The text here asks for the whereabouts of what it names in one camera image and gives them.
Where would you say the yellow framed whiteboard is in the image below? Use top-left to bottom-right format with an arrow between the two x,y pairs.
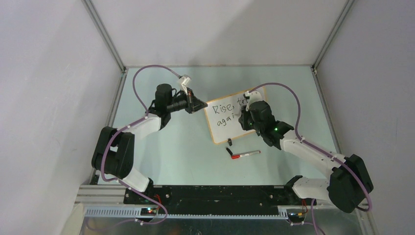
204,91 -> 254,144

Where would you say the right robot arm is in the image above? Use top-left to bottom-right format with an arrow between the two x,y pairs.
238,100 -> 373,213

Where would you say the right controller board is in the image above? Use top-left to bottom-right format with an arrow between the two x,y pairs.
288,212 -> 307,224

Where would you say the left controller board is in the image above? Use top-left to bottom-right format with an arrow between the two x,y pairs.
140,207 -> 158,217

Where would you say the controller board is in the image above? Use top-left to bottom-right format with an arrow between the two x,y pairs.
140,207 -> 158,217
288,212 -> 307,224

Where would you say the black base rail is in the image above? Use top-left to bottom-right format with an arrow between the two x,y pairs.
123,185 -> 311,216

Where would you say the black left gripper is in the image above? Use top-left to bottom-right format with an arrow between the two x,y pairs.
167,88 -> 207,114

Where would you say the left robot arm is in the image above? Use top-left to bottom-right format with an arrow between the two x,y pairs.
91,84 -> 208,204

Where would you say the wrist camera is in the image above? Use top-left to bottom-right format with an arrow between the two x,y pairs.
178,75 -> 191,95
244,91 -> 264,111

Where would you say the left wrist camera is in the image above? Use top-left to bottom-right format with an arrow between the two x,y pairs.
178,75 -> 191,95

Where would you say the red whiteboard marker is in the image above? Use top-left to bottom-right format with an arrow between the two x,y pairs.
231,150 -> 261,160

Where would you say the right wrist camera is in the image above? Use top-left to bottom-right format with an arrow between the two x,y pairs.
244,91 -> 264,111

